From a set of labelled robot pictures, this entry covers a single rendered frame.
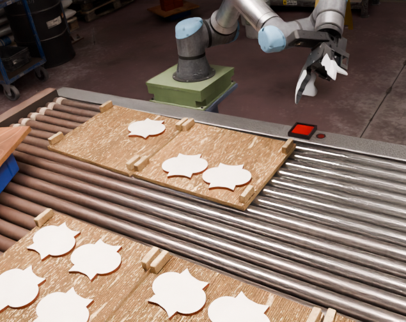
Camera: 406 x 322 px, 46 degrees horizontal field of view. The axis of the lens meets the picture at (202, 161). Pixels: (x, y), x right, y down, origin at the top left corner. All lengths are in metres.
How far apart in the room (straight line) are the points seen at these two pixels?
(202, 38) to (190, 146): 0.57
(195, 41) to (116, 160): 0.65
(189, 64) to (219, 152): 0.58
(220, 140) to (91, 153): 0.45
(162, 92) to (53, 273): 1.03
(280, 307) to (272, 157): 0.58
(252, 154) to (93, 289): 0.66
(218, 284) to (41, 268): 0.47
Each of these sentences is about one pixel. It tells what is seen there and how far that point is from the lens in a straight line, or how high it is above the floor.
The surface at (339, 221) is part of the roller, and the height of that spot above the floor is 0.92.
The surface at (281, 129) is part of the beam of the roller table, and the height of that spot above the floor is 0.91.
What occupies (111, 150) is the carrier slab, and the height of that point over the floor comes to 0.94.
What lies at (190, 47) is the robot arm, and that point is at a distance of 2.00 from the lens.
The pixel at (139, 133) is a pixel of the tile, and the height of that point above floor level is 0.95.
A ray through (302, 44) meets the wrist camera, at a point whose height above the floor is 1.32.
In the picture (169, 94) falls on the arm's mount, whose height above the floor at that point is 0.92.
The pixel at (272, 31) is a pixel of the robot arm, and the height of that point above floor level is 1.32.
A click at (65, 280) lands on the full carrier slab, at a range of 1.25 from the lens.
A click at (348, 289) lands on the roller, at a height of 0.91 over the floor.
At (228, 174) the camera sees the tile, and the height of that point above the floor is 0.95.
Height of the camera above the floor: 1.78
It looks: 33 degrees down
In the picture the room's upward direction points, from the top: 9 degrees counter-clockwise
